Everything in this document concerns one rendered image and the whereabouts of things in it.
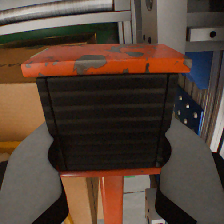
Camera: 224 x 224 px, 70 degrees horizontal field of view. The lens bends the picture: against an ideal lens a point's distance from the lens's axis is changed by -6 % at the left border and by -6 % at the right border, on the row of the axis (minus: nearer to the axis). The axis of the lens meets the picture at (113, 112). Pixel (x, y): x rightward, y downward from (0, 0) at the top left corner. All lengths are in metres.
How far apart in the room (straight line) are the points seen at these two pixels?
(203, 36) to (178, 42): 0.03
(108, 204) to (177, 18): 0.20
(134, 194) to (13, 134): 1.92
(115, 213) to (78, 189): 0.23
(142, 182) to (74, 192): 1.60
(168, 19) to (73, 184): 0.36
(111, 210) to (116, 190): 0.03
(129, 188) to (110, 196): 1.88
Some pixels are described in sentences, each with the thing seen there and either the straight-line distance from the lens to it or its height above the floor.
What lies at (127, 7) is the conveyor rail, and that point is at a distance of 0.59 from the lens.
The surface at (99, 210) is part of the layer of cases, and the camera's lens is 1.32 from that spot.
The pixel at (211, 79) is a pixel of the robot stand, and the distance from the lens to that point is 0.35.
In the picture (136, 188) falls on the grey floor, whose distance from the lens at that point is 2.07.
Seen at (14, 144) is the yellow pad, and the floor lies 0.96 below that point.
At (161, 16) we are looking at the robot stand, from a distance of 0.20.
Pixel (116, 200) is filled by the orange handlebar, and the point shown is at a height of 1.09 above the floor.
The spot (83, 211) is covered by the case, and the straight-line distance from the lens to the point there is 0.50.
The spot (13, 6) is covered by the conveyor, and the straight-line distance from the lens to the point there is 0.78.
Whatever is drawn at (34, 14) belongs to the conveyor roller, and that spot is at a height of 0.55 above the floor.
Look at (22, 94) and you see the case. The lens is 0.29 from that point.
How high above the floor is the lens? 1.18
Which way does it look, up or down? 60 degrees down
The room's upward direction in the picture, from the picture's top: 177 degrees clockwise
